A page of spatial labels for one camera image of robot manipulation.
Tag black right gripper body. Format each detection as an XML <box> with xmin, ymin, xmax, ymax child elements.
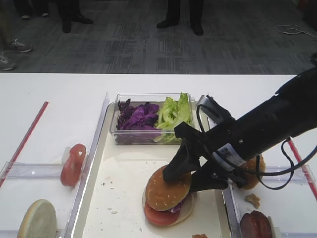
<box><xmin>175</xmin><ymin>122</ymin><xmax>247</xmax><ymax>187</ymax></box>

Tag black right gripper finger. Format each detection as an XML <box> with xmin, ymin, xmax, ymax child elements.
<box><xmin>162</xmin><ymin>141</ymin><xmax>201</xmax><ymax>182</ymax></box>
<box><xmin>191</xmin><ymin>163</ymin><xmax>228</xmax><ymax>192</ymax></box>

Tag sesame top bun front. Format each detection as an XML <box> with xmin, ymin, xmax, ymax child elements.
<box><xmin>145</xmin><ymin>166</ymin><xmax>192</xmax><ymax>211</ymax></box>

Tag sesame bun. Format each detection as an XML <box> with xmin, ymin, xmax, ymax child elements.
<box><xmin>241</xmin><ymin>154</ymin><xmax>266</xmax><ymax>190</ymax></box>
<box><xmin>145</xmin><ymin>166</ymin><xmax>192</xmax><ymax>211</ymax></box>

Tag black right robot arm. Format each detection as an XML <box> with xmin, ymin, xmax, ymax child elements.
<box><xmin>163</xmin><ymin>68</ymin><xmax>317</xmax><ymax>192</ymax></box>

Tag green lettuce leaves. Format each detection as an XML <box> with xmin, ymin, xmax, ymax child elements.
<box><xmin>154</xmin><ymin>93</ymin><xmax>192</xmax><ymax>144</ymax></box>

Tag tomato slice on tray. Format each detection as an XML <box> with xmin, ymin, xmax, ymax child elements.
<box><xmin>144</xmin><ymin>203</ymin><xmax>180</xmax><ymax>226</ymax></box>

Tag upright meat patty front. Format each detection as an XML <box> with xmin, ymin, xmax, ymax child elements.
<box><xmin>240</xmin><ymin>210</ymin><xmax>273</xmax><ymax>238</ymax></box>

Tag upright tomato slice rear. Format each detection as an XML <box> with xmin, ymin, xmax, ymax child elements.
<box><xmin>69</xmin><ymin>143</ymin><xmax>86</xmax><ymax>168</ymax></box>

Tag upright tomato slice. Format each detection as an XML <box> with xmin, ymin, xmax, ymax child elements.
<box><xmin>69</xmin><ymin>143</ymin><xmax>86</xmax><ymax>168</ymax></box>
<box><xmin>60</xmin><ymin>154</ymin><xmax>84</xmax><ymax>186</ymax></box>

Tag upright tomato slice front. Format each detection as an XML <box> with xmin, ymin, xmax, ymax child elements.
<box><xmin>60</xmin><ymin>154</ymin><xmax>84</xmax><ymax>186</ymax></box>

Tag purple cabbage strip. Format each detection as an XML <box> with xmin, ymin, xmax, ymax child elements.
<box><xmin>168</xmin><ymin>194</ymin><xmax>191</xmax><ymax>213</ymax></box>

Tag sesame top bun rear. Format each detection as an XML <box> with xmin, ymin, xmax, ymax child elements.
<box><xmin>241</xmin><ymin>154</ymin><xmax>266</xmax><ymax>190</ymax></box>

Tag brown crumb on table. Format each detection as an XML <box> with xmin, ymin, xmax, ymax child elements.
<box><xmin>245</xmin><ymin>193</ymin><xmax>260</xmax><ymax>209</ymax></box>

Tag brown crumb on tray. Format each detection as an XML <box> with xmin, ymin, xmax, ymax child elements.
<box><xmin>192</xmin><ymin>234</ymin><xmax>208</xmax><ymax>238</ymax></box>

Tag purple cabbage leaves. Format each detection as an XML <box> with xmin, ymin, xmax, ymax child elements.
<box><xmin>116</xmin><ymin>99</ymin><xmax>159</xmax><ymax>130</ymax></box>

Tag clear plastic vegetable box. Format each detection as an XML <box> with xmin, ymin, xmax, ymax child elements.
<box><xmin>109</xmin><ymin>92</ymin><xmax>195</xmax><ymax>145</ymax></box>

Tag beige metal tray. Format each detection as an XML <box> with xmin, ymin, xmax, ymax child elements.
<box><xmin>74</xmin><ymin>104</ymin><xmax>231</xmax><ymax>238</ymax></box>

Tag right red strip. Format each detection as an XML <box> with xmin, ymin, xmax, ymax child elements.
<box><xmin>287</xmin><ymin>138</ymin><xmax>317</xmax><ymax>199</ymax></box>

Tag red strip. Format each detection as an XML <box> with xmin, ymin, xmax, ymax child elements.
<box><xmin>0</xmin><ymin>101</ymin><xmax>49</xmax><ymax>186</ymax></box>
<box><xmin>287</xmin><ymin>138</ymin><xmax>317</xmax><ymax>199</ymax></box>

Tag clear holder upper right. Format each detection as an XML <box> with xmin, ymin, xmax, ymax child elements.
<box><xmin>262</xmin><ymin>165</ymin><xmax>316</xmax><ymax>183</ymax></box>

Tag clear holder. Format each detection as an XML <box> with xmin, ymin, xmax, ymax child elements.
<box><xmin>262</xmin><ymin>165</ymin><xmax>316</xmax><ymax>183</ymax></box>
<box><xmin>0</xmin><ymin>162</ymin><xmax>63</xmax><ymax>179</ymax></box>

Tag black shoe centre right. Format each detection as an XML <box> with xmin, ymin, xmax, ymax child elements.
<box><xmin>191</xmin><ymin>22</ymin><xmax>204</xmax><ymax>36</ymax></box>

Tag black shoe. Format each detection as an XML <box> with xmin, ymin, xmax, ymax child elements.
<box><xmin>62</xmin><ymin>18</ymin><xmax>72</xmax><ymax>34</ymax></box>
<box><xmin>191</xmin><ymin>22</ymin><xmax>204</xmax><ymax>36</ymax></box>
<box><xmin>157</xmin><ymin>19</ymin><xmax>179</xmax><ymax>29</ymax></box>
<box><xmin>72</xmin><ymin>14</ymin><xmax>94</xmax><ymax>25</ymax></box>

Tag black shoe centre left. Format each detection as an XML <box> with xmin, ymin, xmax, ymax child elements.
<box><xmin>157</xmin><ymin>19</ymin><xmax>179</xmax><ymax>29</ymax></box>

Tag left red strip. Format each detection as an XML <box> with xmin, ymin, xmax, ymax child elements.
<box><xmin>0</xmin><ymin>101</ymin><xmax>49</xmax><ymax>186</ymax></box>

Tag upright bottom bun left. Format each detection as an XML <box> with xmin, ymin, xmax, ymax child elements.
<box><xmin>17</xmin><ymin>199</ymin><xmax>57</xmax><ymax>238</ymax></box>

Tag clear holder upper left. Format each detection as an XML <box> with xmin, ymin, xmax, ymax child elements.
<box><xmin>0</xmin><ymin>162</ymin><xmax>63</xmax><ymax>179</ymax></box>

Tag grey sneaker far left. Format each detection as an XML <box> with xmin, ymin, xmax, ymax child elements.
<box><xmin>0</xmin><ymin>52</ymin><xmax>16</xmax><ymax>71</ymax></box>

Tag grey sneaker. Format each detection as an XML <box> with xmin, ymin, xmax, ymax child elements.
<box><xmin>0</xmin><ymin>52</ymin><xmax>16</xmax><ymax>71</ymax></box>
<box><xmin>3</xmin><ymin>39</ymin><xmax>32</xmax><ymax>53</ymax></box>

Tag right long clear rail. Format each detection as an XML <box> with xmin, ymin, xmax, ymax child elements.
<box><xmin>196</xmin><ymin>95</ymin><xmax>242</xmax><ymax>238</ymax></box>

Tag long clear rail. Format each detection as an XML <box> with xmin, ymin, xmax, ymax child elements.
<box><xmin>59</xmin><ymin>94</ymin><xmax>109</xmax><ymax>238</ymax></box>
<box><xmin>196</xmin><ymin>95</ymin><xmax>242</xmax><ymax>238</ymax></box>

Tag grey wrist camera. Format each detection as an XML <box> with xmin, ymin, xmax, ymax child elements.
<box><xmin>196</xmin><ymin>95</ymin><xmax>232</xmax><ymax>128</ymax></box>

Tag left long clear rail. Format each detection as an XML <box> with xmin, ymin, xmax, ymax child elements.
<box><xmin>59</xmin><ymin>94</ymin><xmax>109</xmax><ymax>238</ymax></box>

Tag white floor cable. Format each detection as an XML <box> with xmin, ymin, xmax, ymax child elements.
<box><xmin>276</xmin><ymin>24</ymin><xmax>317</xmax><ymax>40</ymax></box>

